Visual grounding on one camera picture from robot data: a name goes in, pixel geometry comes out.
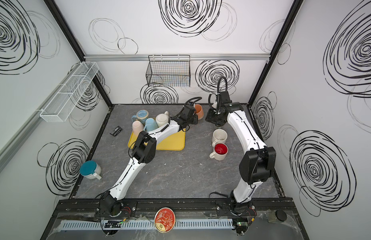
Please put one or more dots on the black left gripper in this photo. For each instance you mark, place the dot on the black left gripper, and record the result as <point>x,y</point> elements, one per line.
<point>193,116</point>

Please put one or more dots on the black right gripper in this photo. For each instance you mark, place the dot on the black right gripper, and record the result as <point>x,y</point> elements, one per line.
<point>215,119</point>

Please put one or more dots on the orange mug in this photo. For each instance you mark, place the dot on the orange mug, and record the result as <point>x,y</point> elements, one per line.
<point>199,111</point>

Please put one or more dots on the speckled white mug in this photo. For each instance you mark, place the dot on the speckled white mug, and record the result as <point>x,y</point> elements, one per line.
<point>219,136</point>

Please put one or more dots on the white ribbed mug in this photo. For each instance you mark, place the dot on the white ribbed mug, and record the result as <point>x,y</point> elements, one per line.
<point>162,119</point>

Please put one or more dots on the cream mug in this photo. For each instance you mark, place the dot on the cream mug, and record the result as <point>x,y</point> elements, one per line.
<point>219,153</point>

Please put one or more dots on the light blue mug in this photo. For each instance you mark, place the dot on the light blue mug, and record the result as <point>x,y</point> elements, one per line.
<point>150,125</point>

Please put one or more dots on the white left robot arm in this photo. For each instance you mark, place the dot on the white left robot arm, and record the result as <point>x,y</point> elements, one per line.
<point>143,152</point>

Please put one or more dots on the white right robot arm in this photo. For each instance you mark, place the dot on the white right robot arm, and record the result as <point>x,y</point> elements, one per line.
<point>257,164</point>

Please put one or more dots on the blue butterfly mug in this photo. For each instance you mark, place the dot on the blue butterfly mug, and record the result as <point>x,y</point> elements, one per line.
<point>141,116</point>

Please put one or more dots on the pink mug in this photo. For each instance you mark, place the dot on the pink mug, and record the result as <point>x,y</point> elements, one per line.
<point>137,127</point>

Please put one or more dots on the yellow plastic tray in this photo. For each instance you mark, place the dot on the yellow plastic tray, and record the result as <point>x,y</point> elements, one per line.
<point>175,142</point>

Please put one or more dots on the black snack bar wrapper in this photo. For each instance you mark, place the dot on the black snack bar wrapper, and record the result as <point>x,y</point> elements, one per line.
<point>116,131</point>

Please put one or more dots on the teal capped white cylinder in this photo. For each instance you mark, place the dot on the teal capped white cylinder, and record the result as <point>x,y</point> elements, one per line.
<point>91,170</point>

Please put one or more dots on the black wire basket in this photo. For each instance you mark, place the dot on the black wire basket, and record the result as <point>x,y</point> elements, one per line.
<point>169,73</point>

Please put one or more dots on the aluminium wall rail back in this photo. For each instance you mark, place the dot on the aluminium wall rail back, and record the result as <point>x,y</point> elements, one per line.
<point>177,57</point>

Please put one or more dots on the aluminium wall rail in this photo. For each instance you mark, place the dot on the aluminium wall rail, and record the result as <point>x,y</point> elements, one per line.
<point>177,57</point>
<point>11,148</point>

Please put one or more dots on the grey slotted cable duct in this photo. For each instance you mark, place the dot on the grey slotted cable duct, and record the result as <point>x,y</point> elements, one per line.
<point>185,224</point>

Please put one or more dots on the white wire shelf basket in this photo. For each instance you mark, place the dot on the white wire shelf basket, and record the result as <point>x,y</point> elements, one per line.
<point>77,91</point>

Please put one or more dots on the black corner frame post right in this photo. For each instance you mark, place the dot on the black corner frame post right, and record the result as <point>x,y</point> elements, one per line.
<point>296,5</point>

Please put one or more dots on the black corner frame post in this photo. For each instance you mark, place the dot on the black corner frame post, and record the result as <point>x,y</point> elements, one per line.
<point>296,5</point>
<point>59,18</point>

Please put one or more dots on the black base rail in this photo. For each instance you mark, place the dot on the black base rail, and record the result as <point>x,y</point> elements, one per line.
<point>131,207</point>

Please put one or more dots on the black corner frame post left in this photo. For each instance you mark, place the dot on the black corner frame post left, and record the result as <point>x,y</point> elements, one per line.
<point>59,18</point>

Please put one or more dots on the aluminium wall rail left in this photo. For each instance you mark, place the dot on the aluminium wall rail left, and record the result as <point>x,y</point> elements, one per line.
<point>11,148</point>

